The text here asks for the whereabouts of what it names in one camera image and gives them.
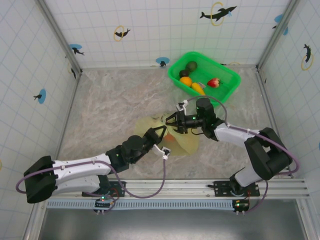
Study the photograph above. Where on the orange-red fake tomato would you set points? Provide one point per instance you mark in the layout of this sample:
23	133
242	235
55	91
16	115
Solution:
170	137

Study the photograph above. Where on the yellow avocado print plastic bag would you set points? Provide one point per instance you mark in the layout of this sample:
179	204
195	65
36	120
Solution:
185	145

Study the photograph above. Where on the green plastic basket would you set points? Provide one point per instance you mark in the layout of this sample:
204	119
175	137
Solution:
212	67

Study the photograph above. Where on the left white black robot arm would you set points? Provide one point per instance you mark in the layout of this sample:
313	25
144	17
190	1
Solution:
80	167

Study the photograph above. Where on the long yellow fake fruit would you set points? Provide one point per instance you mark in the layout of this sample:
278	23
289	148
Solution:
198	88

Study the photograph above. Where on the red fake strawberry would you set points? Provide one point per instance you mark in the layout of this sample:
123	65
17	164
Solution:
214	82

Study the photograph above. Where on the fake orange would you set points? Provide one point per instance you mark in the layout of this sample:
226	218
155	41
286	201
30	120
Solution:
186	81

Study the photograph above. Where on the dark brown fake fruit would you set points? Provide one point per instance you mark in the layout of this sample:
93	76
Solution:
184	73

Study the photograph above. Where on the green fake avocado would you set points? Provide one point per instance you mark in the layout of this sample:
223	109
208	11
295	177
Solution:
192	66

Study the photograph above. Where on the black fish blue circle sticker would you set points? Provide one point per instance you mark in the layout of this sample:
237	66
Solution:
76	48
41	96
278	18
162	60

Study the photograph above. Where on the grey metal panel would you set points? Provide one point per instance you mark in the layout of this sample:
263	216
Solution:
162	225

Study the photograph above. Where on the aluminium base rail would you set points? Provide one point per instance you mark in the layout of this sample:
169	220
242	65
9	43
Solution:
170	187

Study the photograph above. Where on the aluminium side frame rail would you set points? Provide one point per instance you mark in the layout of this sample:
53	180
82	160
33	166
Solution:
265	95
78	80

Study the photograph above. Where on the long aluminium frame rail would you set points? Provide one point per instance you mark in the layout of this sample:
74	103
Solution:
112	67

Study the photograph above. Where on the aluminium corner post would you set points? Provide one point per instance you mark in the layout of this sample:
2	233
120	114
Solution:
60	37
275	37

